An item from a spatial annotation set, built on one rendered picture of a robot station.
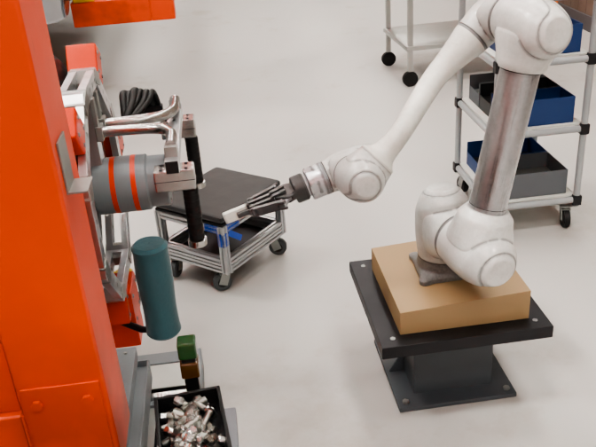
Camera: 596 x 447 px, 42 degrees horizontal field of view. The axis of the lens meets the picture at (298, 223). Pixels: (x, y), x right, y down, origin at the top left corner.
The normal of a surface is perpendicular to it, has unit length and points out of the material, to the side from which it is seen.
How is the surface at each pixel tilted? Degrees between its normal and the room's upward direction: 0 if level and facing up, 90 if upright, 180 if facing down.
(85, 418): 90
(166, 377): 0
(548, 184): 90
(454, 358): 90
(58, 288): 90
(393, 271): 3
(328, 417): 0
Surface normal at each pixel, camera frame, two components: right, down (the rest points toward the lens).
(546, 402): -0.07, -0.89
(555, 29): 0.33, 0.32
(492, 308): 0.13, 0.44
